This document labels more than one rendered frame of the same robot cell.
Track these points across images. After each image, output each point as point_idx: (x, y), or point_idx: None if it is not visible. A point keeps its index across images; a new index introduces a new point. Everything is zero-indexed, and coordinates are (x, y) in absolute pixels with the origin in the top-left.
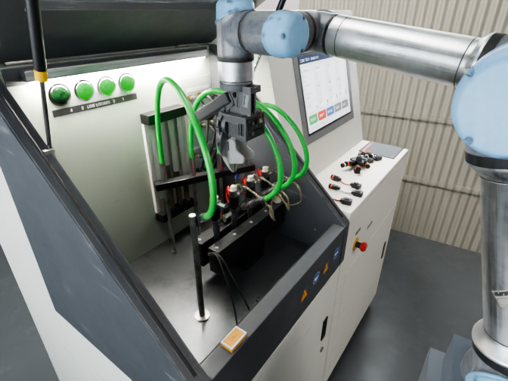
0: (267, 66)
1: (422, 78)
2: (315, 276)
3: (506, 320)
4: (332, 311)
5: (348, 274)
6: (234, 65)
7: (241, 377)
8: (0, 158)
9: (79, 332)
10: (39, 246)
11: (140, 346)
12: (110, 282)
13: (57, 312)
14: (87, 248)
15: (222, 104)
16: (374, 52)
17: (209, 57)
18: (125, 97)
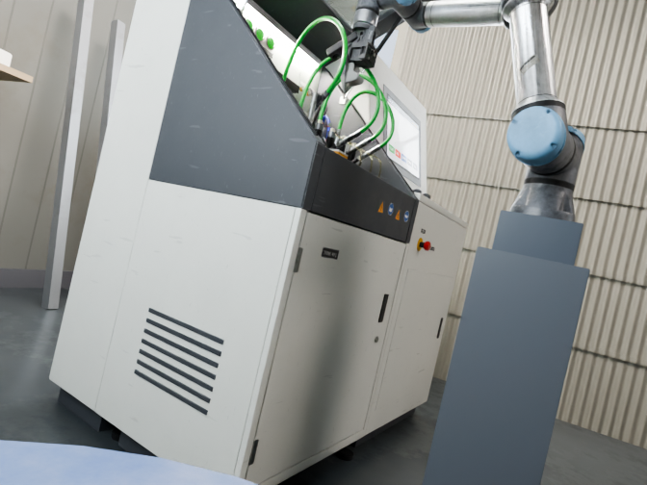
0: (367, 81)
1: (480, 21)
2: (390, 205)
3: (527, 80)
4: (392, 300)
5: (409, 274)
6: (368, 11)
7: (334, 194)
8: (189, 23)
9: (177, 182)
10: (182, 95)
11: (271, 128)
12: (266, 75)
13: (152, 178)
14: (254, 56)
15: (351, 38)
16: (454, 9)
17: (321, 74)
18: (267, 51)
